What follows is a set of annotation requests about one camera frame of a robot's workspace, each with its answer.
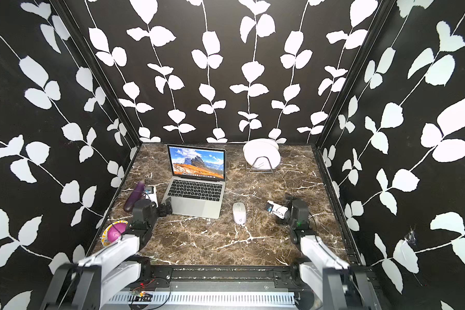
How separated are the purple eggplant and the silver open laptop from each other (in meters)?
0.13

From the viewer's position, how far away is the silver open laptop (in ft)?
3.11

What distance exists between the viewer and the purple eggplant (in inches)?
36.1
